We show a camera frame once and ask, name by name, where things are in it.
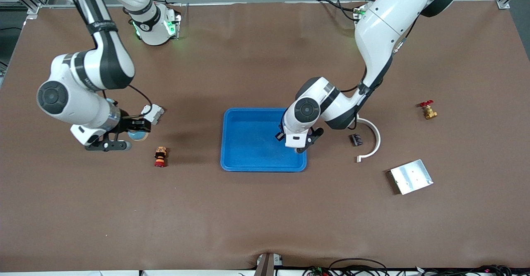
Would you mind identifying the blue plastic tray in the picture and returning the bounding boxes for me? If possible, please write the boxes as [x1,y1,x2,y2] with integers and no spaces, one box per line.
[220,108,307,172]

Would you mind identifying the white circuit breaker module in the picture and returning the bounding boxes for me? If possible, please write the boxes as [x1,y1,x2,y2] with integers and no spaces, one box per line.
[141,104,165,126]

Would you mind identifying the red yellow orange push button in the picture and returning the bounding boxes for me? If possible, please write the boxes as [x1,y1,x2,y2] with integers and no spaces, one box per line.
[154,146,168,168]

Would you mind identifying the brown table mat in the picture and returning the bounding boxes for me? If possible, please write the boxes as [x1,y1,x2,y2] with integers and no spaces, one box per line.
[0,0,530,273]

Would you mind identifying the metal table clamp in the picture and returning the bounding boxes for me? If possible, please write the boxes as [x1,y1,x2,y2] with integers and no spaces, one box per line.
[255,252,284,276]

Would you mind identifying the silver metal plate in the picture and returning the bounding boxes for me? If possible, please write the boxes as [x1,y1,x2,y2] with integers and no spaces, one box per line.
[389,159,434,195]

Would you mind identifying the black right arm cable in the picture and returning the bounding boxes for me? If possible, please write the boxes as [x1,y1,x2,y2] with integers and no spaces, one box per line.
[120,85,153,120]

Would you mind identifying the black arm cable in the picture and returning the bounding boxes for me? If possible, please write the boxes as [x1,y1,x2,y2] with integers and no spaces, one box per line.
[120,85,153,120]
[340,17,417,129]

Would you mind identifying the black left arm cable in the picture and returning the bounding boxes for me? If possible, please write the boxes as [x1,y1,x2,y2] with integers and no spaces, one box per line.
[340,17,417,129]

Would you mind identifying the white curved plastic bracket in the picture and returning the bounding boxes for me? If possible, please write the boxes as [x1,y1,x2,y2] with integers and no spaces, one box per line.
[355,116,381,163]

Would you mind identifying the black left base cables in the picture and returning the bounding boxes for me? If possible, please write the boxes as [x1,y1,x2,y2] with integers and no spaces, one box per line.
[317,0,361,23]

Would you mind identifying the black looped cable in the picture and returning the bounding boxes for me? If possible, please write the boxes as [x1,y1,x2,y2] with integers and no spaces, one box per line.
[329,258,388,276]

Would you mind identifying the brass valve red handle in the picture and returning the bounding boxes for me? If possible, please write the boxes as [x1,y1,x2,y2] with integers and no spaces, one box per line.
[419,100,438,120]

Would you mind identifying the black cable bundle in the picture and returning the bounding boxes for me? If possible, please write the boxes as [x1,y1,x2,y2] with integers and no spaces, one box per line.
[420,264,514,276]

